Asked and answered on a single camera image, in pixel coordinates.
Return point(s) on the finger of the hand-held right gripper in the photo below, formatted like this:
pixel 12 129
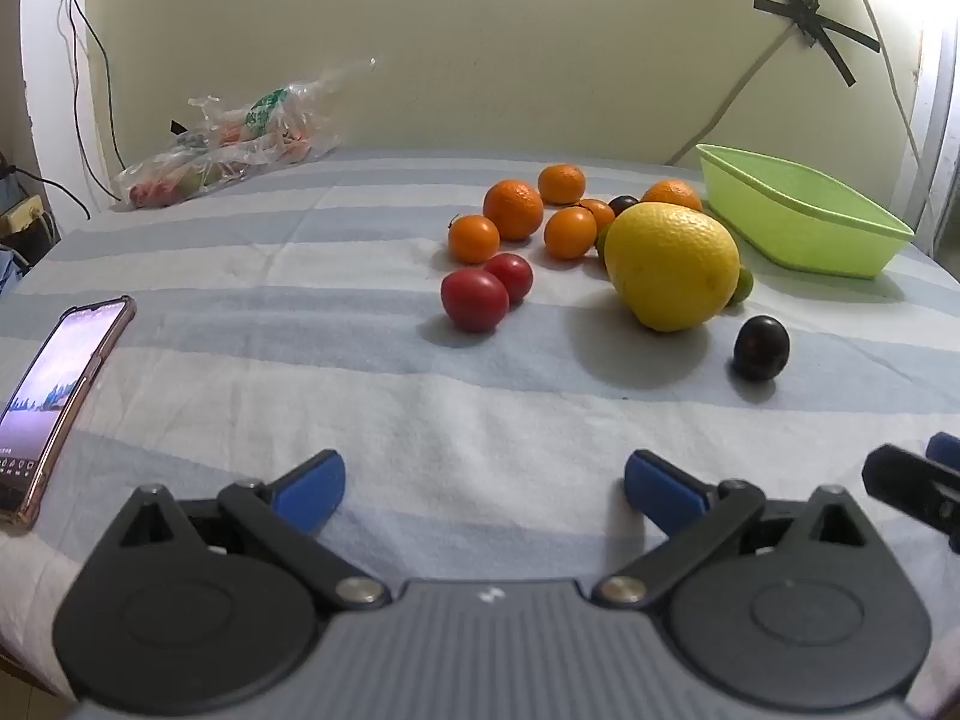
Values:
pixel 946 450
pixel 911 484

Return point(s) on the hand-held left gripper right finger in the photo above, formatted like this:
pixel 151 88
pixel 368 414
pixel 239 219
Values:
pixel 660 487

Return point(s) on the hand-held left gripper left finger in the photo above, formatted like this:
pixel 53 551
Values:
pixel 311 487

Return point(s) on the large yellow citrus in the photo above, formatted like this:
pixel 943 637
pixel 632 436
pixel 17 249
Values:
pixel 671 266

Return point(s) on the large red tomato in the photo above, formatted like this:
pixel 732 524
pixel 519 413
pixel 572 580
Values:
pixel 474 301

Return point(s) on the light green plastic basket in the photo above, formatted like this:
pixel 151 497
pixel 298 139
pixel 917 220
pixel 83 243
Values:
pixel 802 221

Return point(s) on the orange tomato with stem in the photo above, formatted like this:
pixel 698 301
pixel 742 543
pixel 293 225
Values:
pixel 474 240

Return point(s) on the blue white striped blanket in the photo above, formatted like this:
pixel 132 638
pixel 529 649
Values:
pixel 262 360

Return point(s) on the large dark plum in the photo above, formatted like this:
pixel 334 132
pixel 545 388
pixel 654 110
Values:
pixel 760 349

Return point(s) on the green lime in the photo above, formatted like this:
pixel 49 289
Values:
pixel 602 241
pixel 742 286

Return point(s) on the smooth orange tomato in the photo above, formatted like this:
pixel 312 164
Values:
pixel 570 234

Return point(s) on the smartphone in clear case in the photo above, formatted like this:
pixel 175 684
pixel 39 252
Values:
pixel 52 397

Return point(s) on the small orange tomato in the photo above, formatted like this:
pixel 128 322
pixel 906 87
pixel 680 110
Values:
pixel 602 211

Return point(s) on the small dark plum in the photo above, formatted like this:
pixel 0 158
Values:
pixel 622 205

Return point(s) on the large rough orange mandarin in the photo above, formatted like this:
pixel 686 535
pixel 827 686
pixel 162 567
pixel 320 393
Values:
pixel 513 208

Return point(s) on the clear plastic bag of vegetables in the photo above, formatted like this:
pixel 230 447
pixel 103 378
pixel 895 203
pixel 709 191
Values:
pixel 187 176

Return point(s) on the clear plastic bag green print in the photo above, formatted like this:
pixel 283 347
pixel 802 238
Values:
pixel 262 116

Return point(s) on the black tape cross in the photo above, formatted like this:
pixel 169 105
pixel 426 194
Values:
pixel 814 19

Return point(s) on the grey window frame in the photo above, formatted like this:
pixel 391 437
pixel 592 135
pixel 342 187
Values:
pixel 937 127

